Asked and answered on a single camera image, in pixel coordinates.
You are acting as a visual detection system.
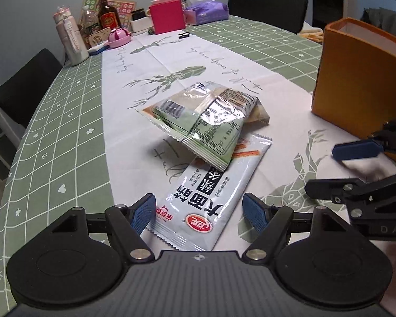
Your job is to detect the black chair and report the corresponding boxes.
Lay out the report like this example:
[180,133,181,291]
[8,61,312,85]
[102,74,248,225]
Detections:
[0,48,63,130]
[228,0,309,34]

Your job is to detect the green and white snack packet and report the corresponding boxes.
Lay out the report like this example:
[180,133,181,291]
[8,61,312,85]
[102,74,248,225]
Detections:
[135,81,260,173]

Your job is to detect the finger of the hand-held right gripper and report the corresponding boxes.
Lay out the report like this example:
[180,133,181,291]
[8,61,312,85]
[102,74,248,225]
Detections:
[304,170,396,218]
[332,117,396,163]

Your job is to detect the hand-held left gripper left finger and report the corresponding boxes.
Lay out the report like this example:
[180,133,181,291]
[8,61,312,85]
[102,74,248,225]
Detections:
[49,193,157,262]

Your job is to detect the pink round container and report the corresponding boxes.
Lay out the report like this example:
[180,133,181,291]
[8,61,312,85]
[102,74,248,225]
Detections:
[107,28,133,49]

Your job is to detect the small wooden radio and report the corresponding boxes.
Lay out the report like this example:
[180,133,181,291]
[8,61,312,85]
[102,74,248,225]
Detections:
[86,28,110,47]

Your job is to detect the blue and white case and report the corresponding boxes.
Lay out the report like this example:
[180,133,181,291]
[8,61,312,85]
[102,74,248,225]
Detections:
[87,43,110,56]

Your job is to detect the green checkered tablecloth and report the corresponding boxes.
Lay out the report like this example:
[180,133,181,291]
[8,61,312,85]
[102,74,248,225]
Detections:
[0,16,328,304]

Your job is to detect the white rectangular container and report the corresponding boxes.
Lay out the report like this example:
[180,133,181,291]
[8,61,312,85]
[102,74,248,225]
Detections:
[130,18,153,35]

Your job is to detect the white tumbler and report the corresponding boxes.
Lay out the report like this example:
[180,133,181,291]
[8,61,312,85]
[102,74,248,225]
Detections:
[61,20,90,67]

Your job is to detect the purple tissue pack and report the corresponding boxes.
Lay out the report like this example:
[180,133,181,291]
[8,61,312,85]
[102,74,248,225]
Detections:
[183,0,230,26]

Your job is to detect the beige cloth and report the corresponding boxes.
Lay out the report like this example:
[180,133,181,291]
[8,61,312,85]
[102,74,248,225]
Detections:
[299,28,324,42]

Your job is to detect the pink water bottle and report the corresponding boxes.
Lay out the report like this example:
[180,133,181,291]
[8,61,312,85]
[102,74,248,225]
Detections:
[53,5,75,45]

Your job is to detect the clear plastic bottle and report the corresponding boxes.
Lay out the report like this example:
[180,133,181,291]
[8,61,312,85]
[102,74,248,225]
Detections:
[79,5,101,38]

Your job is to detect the brown bottle with red label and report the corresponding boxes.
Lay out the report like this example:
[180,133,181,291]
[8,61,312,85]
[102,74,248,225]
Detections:
[97,0,123,30]

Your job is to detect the board with coloured circles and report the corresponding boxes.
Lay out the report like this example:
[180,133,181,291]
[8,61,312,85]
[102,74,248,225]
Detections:
[82,0,138,29]

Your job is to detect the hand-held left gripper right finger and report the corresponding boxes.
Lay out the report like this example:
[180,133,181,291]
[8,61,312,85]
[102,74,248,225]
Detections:
[242,192,352,261]

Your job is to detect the white packet with black characters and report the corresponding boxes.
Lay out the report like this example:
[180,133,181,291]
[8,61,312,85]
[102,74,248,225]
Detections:
[147,133,273,252]

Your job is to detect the shiny grey snack packet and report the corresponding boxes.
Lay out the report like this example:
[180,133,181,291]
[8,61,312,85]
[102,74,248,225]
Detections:
[341,159,396,184]

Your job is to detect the orange box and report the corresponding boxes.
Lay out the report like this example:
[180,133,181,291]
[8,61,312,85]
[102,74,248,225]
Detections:
[311,18,396,170]

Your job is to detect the grey sofa cushions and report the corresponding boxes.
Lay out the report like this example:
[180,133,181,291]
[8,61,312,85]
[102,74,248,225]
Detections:
[361,7,396,44]

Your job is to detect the white printed table runner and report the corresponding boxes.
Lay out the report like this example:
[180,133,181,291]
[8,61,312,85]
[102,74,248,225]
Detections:
[101,30,396,252]

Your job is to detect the pink box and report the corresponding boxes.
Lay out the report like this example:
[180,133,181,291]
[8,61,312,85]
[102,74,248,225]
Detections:
[148,0,187,35]

